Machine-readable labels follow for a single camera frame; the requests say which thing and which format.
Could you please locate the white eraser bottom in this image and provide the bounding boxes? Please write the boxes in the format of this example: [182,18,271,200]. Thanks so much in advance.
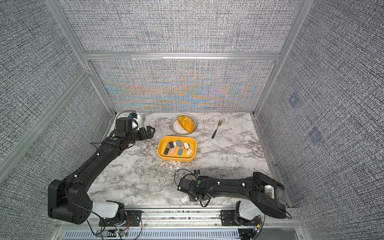
[181,196,190,204]

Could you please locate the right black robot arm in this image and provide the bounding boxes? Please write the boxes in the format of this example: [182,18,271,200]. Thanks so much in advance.
[177,170,292,219]

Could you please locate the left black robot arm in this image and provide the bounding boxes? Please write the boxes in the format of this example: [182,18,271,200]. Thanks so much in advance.
[48,113,156,226]

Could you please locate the yellow storage box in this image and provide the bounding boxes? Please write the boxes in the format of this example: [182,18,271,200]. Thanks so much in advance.
[157,136,197,163]

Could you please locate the patterned white bowl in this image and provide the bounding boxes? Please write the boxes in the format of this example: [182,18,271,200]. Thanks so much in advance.
[170,114,198,135]

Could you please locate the yellow bread loaf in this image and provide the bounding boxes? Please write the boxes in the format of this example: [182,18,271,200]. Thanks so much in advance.
[178,116,195,133]

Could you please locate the pink handled fork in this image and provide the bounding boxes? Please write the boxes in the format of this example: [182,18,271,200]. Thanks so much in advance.
[141,114,146,127]

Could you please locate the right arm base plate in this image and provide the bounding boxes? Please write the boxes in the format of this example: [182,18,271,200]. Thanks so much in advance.
[219,210,263,227]

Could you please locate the white slotted cable duct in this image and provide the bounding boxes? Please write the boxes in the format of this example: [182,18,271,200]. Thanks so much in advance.
[62,229,241,240]

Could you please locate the aluminium front rail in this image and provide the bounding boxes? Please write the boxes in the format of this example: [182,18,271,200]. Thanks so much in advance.
[55,206,307,230]

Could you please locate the green handled gold fork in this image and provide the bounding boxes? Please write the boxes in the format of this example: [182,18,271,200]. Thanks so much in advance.
[211,119,223,139]

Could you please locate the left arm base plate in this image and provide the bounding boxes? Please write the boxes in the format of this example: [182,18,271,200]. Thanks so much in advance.
[99,210,143,227]

